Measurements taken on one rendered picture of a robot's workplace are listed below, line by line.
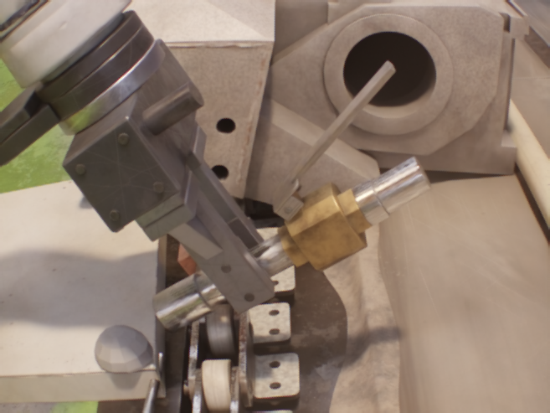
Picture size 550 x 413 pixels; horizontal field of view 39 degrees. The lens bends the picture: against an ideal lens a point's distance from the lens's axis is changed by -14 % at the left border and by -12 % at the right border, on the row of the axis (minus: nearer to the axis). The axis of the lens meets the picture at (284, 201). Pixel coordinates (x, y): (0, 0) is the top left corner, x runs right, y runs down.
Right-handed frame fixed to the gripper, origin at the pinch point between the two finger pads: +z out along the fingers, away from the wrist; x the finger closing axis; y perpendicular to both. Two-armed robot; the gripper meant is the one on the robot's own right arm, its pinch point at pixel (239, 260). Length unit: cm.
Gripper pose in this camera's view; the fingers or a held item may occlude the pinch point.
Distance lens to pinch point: 53.1
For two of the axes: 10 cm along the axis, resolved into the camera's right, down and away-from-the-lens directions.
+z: 5.3, 7.4, 4.2
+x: -0.2, -4.8, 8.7
